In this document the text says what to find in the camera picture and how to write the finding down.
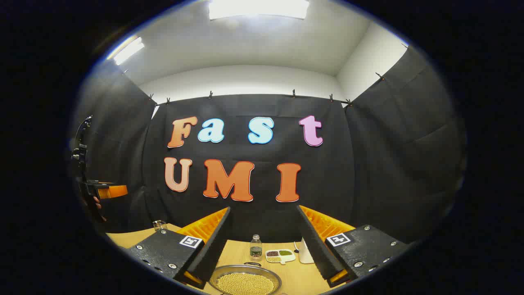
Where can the white divided bean dish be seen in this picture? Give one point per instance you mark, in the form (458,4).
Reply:
(280,255)

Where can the large ceiling light panel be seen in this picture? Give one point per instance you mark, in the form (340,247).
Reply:
(258,8)

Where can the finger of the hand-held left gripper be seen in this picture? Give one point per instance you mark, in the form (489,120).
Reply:
(114,191)

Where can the pile of yellow soybeans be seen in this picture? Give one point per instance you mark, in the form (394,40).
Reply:
(245,284)

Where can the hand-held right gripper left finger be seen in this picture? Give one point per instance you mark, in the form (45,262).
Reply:
(215,241)

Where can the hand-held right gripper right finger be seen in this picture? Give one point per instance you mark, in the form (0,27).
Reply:
(315,246)

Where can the clear plastic water bottle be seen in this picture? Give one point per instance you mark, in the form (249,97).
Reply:
(256,248)

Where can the narrow ceiling light panel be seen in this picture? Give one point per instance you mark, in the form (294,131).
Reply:
(129,51)

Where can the row of black cloth clips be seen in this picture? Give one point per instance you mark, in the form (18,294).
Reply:
(293,93)

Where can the black backdrop cloth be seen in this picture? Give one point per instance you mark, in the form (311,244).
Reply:
(368,164)

